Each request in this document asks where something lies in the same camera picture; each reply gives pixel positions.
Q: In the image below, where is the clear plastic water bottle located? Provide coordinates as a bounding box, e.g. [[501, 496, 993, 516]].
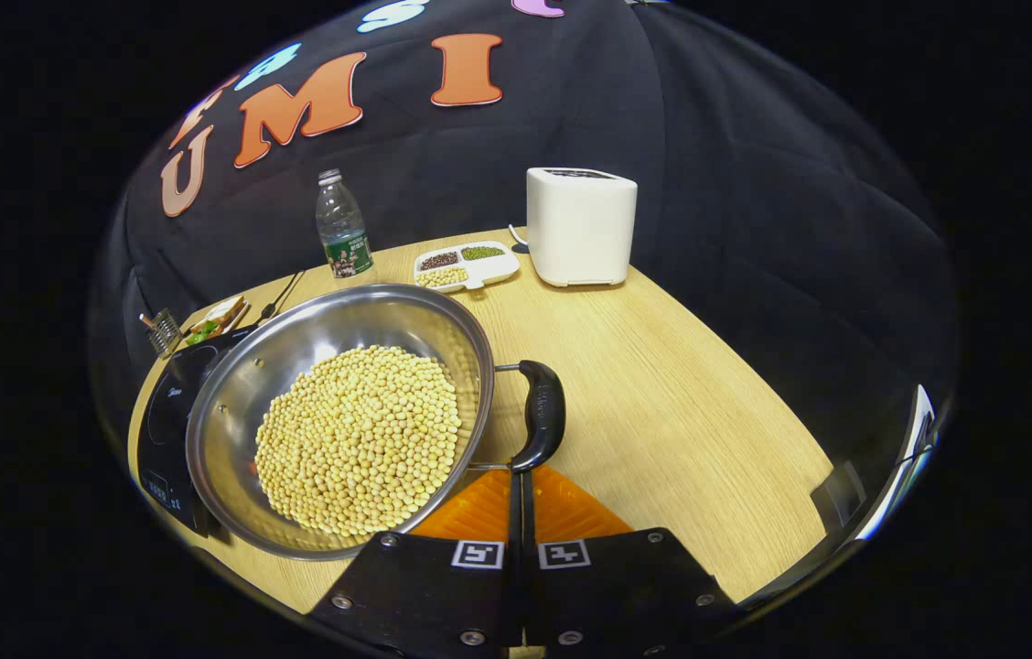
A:
[[315, 168, 378, 281]]

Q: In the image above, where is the black backdrop cloth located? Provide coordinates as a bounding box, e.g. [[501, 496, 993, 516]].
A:
[[91, 0, 961, 477]]

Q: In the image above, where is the pile of yellow soybeans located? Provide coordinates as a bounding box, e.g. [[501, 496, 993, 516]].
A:
[[254, 345, 463, 538]]

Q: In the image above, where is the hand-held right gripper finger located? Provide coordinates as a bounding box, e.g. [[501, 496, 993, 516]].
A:
[[522, 465, 743, 659], [308, 467, 527, 659]]

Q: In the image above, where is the black induction cooktop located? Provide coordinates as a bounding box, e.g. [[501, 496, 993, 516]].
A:
[[136, 325, 261, 538]]

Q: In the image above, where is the black cooktop cable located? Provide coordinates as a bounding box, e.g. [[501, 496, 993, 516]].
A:
[[254, 269, 307, 327]]

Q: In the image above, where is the plate with sandwich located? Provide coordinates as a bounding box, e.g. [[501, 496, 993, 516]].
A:
[[182, 295, 251, 347]]

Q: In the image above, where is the white toaster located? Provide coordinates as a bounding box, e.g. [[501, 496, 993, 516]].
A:
[[525, 167, 640, 288]]

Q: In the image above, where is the steel pot with black handle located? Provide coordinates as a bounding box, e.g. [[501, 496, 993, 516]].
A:
[[185, 283, 567, 562]]

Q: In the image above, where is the white divided dish of beans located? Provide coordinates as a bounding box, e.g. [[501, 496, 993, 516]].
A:
[[413, 241, 522, 295]]

